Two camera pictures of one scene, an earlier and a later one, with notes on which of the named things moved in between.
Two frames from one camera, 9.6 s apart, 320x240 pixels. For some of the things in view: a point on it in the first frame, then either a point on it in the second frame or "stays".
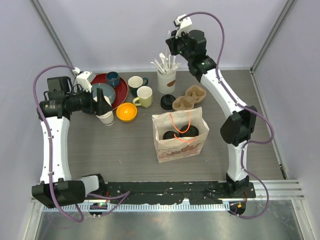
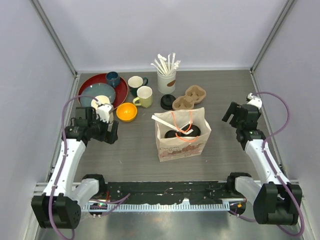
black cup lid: x=192 y=131 stays
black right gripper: x=171 y=41 → x=233 y=109
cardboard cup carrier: x=181 y=103 stays
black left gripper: x=102 y=106 → x=104 y=136
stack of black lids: x=166 y=101 stays
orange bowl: x=126 y=112 stays
